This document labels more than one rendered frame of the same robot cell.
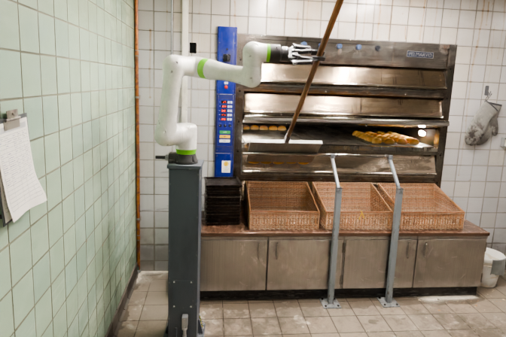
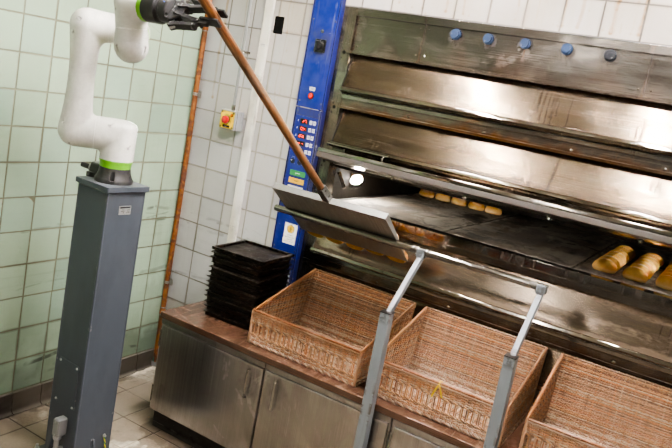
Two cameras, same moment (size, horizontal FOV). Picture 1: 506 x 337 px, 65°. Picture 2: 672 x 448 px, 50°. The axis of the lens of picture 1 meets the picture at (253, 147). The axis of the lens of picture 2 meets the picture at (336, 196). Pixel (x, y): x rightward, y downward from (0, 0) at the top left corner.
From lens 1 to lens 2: 205 cm
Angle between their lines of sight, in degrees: 35
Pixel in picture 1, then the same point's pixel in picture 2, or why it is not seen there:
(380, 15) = not seen: outside the picture
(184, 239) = (79, 297)
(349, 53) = (546, 59)
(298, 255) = (306, 419)
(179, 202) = (82, 238)
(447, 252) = not seen: outside the picture
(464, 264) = not seen: outside the picture
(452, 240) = not seen: outside the picture
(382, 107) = (602, 189)
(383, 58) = (622, 79)
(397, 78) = (649, 129)
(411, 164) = (657, 337)
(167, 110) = (69, 89)
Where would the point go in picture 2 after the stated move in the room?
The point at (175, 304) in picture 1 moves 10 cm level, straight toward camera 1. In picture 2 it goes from (58, 395) to (38, 403)
